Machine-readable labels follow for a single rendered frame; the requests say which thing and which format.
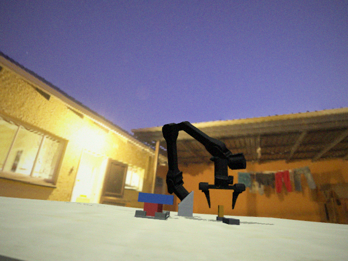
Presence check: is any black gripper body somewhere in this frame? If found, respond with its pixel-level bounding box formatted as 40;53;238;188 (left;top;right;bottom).
199;169;246;192

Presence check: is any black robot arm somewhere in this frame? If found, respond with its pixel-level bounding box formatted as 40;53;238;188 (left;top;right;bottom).
162;121;246;202

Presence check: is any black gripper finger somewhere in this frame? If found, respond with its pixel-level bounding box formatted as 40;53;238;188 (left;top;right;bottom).
232;191;242;209
202;190;210;208

